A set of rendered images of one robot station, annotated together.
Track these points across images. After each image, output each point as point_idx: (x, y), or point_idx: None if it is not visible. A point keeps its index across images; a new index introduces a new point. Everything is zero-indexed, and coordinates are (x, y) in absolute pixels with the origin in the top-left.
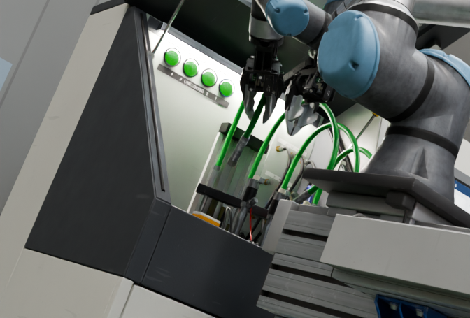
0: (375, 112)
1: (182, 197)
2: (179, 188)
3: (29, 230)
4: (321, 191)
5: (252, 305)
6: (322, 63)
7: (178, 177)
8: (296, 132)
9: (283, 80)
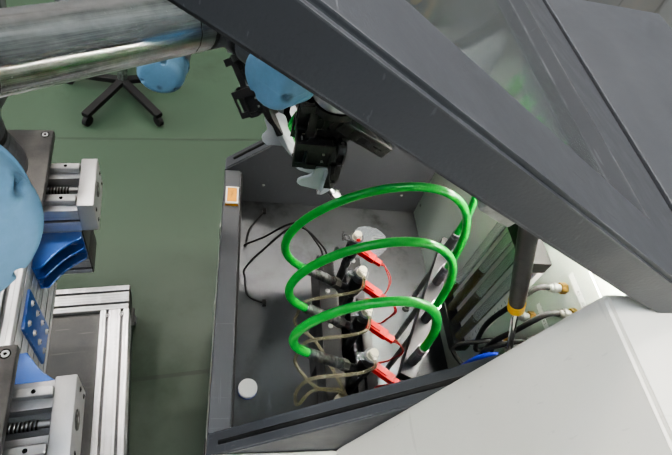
0: None
1: (470, 252)
2: (472, 241)
3: None
4: (426, 338)
5: (217, 279)
6: None
7: (475, 230)
8: (318, 193)
9: (265, 109)
